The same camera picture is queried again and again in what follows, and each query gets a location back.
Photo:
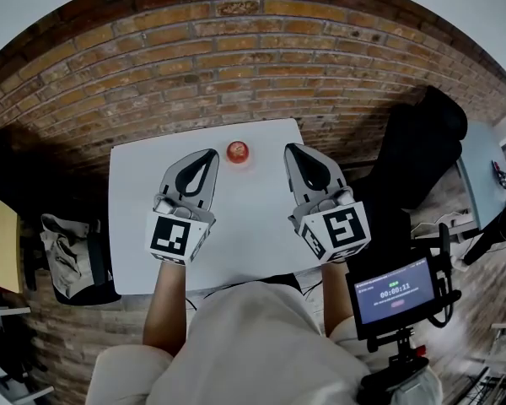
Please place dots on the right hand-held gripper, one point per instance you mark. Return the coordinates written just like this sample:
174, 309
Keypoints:
341, 230

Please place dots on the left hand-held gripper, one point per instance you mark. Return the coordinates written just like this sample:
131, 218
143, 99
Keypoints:
173, 234

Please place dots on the white plate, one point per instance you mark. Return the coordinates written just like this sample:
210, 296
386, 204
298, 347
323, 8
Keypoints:
238, 168

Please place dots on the red apple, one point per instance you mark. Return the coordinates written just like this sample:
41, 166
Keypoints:
237, 151

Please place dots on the person's right forearm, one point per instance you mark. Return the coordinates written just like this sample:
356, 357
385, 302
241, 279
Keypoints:
335, 298

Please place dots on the person's left forearm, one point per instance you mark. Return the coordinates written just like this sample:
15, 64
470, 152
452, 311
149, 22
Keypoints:
164, 310

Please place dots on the grey crumpled cloth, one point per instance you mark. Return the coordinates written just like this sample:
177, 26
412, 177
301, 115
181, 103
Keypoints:
63, 251

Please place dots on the black monitor screen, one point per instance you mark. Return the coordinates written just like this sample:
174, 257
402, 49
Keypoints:
394, 293

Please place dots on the light blue table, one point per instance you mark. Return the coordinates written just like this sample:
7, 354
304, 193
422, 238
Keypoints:
480, 175

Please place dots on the person's white shirt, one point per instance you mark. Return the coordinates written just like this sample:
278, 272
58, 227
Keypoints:
253, 352

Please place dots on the black monitor mount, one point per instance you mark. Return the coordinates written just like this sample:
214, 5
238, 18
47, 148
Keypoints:
398, 365

